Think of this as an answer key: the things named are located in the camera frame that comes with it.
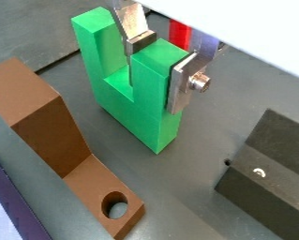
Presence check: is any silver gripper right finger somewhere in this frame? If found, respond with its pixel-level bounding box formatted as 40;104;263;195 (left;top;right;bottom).
167;29;220;114

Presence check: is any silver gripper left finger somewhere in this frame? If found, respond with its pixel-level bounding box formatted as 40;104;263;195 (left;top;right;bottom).
109;0;157;89

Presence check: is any green U-shaped block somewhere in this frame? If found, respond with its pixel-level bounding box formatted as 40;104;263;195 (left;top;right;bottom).
70;7;187;153

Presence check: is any purple board block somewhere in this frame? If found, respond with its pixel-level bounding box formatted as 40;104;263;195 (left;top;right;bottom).
0;164;50;240

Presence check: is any red hexagonal peg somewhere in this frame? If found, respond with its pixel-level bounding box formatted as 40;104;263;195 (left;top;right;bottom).
169;20;191;50

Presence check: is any brown T-shaped block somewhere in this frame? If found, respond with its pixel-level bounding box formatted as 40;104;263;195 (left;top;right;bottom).
0;58;145;240

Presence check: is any black angled bracket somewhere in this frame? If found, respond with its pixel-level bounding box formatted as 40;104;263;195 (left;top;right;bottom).
215;109;299;240

